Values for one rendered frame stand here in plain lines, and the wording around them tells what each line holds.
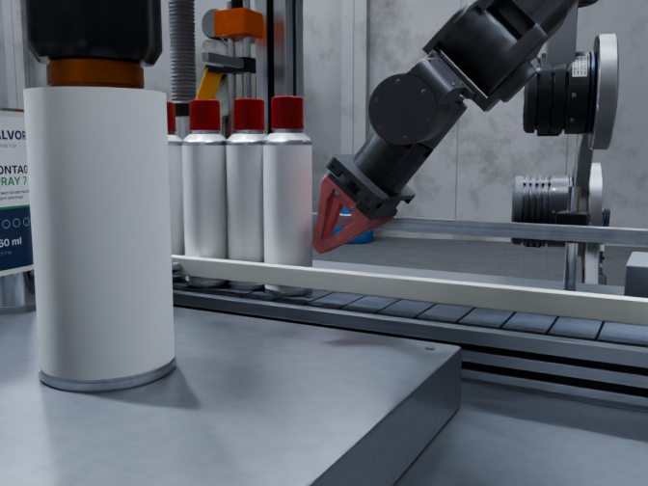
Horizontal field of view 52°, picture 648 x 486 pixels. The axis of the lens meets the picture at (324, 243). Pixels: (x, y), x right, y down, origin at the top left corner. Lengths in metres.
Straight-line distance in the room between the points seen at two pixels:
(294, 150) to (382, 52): 7.49
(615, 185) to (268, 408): 7.61
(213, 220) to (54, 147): 0.33
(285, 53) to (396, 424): 0.55
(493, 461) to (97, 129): 0.32
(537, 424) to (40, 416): 0.34
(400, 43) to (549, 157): 2.14
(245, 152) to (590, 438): 0.42
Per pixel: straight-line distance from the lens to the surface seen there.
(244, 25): 0.82
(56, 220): 0.43
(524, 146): 7.88
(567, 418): 0.55
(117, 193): 0.42
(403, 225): 0.68
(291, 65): 0.86
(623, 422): 0.56
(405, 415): 0.42
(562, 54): 1.25
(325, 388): 0.43
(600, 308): 0.57
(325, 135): 8.25
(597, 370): 0.58
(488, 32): 0.61
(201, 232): 0.74
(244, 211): 0.71
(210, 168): 0.73
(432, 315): 0.62
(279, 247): 0.68
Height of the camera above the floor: 1.03
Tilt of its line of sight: 8 degrees down
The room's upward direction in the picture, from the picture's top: straight up
